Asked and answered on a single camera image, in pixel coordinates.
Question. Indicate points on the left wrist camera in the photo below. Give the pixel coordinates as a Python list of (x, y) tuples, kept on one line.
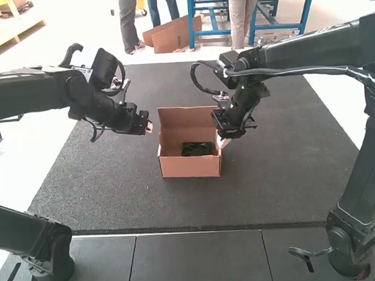
[(105, 67)]

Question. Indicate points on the dark base panel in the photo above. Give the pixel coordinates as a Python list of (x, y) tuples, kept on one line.
[(199, 265), (100, 268), (296, 268)]

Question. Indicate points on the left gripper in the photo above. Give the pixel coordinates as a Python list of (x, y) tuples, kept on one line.
[(126, 119)]

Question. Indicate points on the black square fan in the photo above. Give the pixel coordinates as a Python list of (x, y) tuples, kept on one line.
[(196, 149)]

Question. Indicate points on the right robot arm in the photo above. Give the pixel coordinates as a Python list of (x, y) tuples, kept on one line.
[(345, 46)]

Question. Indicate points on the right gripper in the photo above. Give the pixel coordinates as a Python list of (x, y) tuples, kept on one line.
[(232, 119)]

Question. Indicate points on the person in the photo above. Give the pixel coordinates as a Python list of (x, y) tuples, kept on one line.
[(128, 19), (162, 4), (239, 11)]

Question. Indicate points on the blue workbench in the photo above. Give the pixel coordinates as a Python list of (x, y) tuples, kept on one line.
[(306, 0)]

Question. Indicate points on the cardboard box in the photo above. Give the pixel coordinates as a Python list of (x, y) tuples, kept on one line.
[(189, 166)]

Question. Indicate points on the black mat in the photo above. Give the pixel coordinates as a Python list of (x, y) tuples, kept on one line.
[(113, 184)]

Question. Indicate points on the yellow cart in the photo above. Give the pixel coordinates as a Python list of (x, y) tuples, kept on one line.
[(140, 2)]

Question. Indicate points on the flat cardboard sheet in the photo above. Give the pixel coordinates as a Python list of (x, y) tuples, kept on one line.
[(167, 35)]

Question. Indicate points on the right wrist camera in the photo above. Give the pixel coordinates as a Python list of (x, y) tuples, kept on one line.
[(228, 62)]

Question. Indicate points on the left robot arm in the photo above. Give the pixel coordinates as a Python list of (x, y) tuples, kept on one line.
[(26, 90)]

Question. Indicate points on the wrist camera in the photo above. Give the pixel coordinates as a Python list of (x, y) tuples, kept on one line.
[(105, 67), (228, 62)]

